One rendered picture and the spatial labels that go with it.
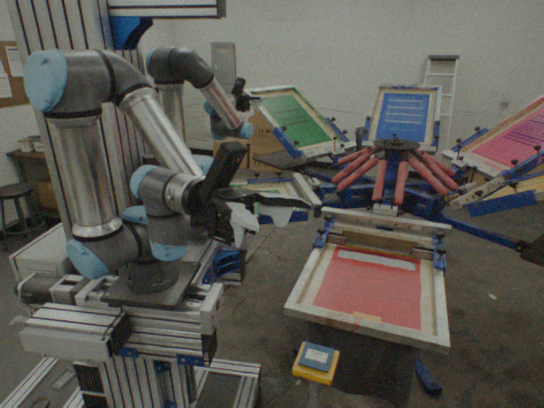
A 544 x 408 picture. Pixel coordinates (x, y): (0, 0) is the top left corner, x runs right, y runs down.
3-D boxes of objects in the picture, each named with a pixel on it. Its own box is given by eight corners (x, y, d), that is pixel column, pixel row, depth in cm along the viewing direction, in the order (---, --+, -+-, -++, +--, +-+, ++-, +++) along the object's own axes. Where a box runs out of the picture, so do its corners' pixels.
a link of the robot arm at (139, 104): (120, 70, 97) (222, 225, 95) (79, 73, 89) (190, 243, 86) (136, 37, 90) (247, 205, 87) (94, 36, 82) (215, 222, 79)
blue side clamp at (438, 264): (444, 279, 167) (446, 266, 164) (431, 278, 168) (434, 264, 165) (440, 248, 192) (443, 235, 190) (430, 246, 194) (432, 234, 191)
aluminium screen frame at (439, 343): (448, 355, 125) (450, 346, 123) (283, 314, 143) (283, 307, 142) (439, 245, 193) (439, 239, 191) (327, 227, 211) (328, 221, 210)
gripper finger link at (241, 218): (258, 260, 53) (241, 235, 61) (261, 221, 51) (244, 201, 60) (237, 261, 52) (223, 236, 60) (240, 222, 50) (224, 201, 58)
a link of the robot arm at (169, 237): (207, 245, 83) (204, 200, 79) (168, 269, 75) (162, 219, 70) (183, 235, 87) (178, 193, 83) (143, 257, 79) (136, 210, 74)
